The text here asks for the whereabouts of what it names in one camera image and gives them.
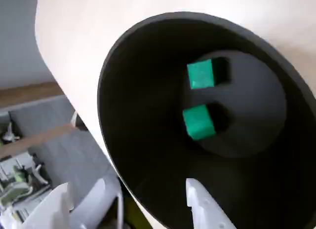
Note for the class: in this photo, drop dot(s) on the green cube block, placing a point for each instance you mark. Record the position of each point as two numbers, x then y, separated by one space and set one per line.
197 121
200 73

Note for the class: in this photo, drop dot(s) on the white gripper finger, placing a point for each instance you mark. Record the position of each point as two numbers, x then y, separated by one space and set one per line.
49 209
207 211

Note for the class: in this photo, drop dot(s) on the wooden frame grey partition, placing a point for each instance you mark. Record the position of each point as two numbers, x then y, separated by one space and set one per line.
37 137

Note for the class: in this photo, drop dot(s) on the black pot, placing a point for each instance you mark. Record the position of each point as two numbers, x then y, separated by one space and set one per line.
148 90

